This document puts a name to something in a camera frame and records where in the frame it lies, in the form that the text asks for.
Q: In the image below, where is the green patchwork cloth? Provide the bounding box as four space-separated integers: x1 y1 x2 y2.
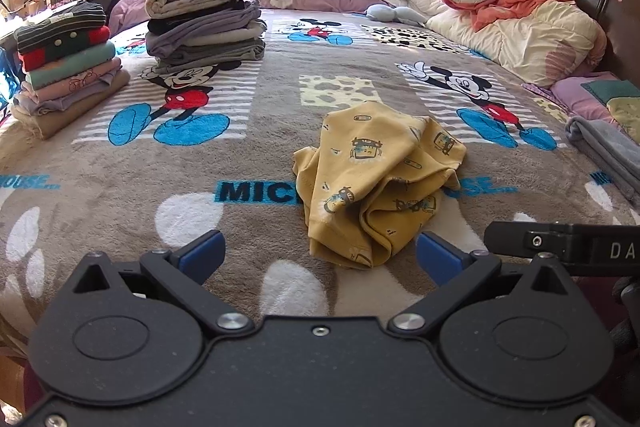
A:
580 79 640 142

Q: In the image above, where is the stack of grey folded clothes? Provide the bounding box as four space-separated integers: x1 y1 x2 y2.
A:
144 0 268 75

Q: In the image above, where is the grey folded cloth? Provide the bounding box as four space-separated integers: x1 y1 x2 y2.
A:
565 116 640 208

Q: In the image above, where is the light blue plush toy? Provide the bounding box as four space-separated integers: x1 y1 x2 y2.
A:
365 4 426 26

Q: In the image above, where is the stack of colourful folded clothes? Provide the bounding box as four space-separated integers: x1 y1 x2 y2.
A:
11 2 132 140

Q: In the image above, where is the cartoon mouse printed blanket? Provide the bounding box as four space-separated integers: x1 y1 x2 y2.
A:
0 7 640 343

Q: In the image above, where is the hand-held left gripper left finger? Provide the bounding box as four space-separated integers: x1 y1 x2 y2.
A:
60 229 255 337

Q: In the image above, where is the dark wooden headboard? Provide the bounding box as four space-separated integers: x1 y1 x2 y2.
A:
555 0 640 82

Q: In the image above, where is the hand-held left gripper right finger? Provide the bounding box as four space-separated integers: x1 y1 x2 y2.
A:
389 231 581 337

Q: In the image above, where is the purple pillow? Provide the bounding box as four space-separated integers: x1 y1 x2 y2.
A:
107 0 151 35

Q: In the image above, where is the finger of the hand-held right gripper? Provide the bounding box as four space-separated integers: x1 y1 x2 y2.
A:
484 221 581 265

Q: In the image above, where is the cream quilt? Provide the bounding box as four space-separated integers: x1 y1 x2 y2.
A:
375 0 608 88

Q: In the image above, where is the yellow printed shirt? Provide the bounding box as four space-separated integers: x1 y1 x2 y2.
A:
292 101 467 270

